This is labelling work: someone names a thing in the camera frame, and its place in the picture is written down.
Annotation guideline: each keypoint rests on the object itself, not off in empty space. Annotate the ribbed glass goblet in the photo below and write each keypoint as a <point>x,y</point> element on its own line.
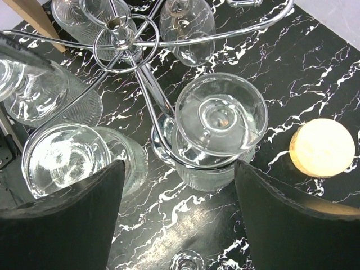
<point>69,15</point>

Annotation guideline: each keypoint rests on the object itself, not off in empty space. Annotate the clear smooth wine glass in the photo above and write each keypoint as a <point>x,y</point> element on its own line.
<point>183,20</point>

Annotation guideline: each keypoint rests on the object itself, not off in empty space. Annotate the frosted short goblet front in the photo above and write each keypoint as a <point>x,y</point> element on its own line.
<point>64,154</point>

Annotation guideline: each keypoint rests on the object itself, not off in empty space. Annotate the patterned glass goblet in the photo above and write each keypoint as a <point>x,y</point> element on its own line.
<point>219,118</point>

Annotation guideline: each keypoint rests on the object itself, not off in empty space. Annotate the wooden shelf unit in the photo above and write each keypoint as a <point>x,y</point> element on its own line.
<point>34,14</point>

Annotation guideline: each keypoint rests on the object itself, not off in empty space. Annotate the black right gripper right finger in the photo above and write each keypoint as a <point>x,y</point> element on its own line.
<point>288,228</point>

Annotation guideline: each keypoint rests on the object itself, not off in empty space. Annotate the clear patterned short goblet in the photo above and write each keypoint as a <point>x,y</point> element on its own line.
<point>33,88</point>

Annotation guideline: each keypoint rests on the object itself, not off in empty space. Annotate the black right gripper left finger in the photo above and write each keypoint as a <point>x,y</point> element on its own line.
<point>68,229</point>

